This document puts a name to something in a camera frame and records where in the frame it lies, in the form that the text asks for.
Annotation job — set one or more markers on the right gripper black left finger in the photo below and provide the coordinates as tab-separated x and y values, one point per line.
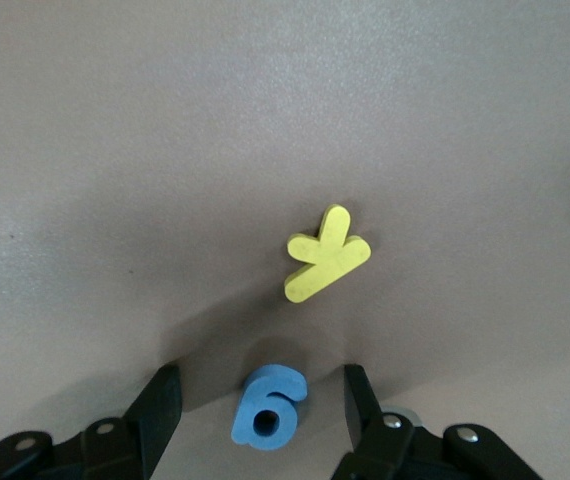
160	405

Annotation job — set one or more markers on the yellow foam letter k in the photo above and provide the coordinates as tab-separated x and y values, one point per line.
330	260

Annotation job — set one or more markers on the blue foam digit six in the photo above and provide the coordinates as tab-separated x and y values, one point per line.
275	387

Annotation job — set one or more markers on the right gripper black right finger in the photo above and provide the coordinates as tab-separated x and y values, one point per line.
360	405

